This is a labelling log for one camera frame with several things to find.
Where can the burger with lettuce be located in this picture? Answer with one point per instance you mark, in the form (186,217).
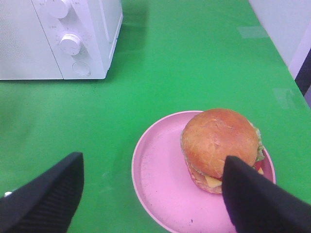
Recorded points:
(212,135)

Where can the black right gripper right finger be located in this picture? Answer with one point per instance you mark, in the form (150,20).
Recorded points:
(256,205)

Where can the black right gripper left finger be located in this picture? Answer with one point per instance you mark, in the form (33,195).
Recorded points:
(48,203)

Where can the white round knob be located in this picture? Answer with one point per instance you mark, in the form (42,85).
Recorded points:
(71,44)
(58,8)

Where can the white microwave door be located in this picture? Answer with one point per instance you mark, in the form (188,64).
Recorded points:
(25,53)

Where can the clear tape strip far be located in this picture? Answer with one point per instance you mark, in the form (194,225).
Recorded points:
(252,32)

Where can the round white door button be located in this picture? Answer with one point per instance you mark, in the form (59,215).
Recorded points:
(81,68)

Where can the dark furniture edge beyond table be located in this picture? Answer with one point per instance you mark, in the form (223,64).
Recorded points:
(303,79)

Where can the clear tape strip near edge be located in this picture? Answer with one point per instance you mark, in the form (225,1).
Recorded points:
(287,98)

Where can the white microwave oven body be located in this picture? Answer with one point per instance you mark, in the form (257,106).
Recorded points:
(96,22)

